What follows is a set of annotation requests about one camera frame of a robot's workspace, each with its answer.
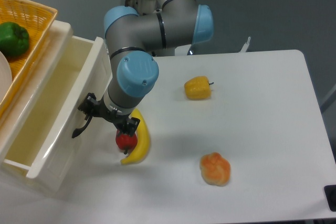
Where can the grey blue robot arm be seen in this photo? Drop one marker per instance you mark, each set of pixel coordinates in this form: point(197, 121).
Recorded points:
point(132, 37)

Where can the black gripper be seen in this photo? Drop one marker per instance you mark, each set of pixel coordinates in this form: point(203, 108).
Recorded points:
point(91, 107)

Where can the orange bread roll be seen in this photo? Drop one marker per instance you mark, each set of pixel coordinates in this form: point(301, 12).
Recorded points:
point(215, 170)

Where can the green bell pepper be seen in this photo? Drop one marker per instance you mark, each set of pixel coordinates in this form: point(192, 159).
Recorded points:
point(14, 39)

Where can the yellow banana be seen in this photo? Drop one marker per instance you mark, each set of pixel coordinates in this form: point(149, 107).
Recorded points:
point(142, 148)

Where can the yellow bell pepper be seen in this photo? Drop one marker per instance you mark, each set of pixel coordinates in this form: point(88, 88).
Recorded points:
point(198, 88)

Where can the white table bracket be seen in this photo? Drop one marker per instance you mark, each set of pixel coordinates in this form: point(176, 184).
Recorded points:
point(245, 45)

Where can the black corner device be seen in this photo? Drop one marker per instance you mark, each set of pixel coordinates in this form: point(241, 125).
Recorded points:
point(330, 193)

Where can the yellow woven basket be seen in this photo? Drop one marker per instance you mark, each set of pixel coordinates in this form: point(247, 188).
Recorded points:
point(24, 27)

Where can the red bell pepper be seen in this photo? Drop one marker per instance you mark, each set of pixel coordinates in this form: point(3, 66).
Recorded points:
point(125, 142)

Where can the white drawer cabinet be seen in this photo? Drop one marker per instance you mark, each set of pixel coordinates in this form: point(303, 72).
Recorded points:
point(35, 133)

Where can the white plate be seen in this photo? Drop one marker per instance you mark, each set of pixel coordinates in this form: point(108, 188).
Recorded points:
point(5, 76)

